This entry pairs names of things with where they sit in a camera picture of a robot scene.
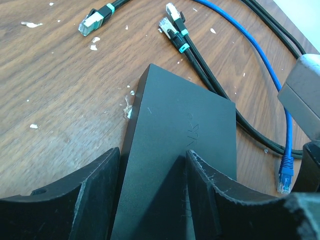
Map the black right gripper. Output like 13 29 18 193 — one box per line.
291 141 320 193

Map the black ethernet cable inner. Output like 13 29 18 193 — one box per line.
158 17 303 158

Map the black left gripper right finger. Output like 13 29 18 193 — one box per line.
185 149 320 240

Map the black ethernet cable outer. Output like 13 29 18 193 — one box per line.
78 0 307 151

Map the blue ethernet cable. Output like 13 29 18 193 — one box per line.
192 0 295 195

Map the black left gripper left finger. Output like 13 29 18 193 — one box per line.
0 147 120 240

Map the black ethernet cable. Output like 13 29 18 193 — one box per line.
158 17 303 158
78 0 307 151

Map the black network switch box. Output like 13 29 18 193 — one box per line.
110 64 237 240

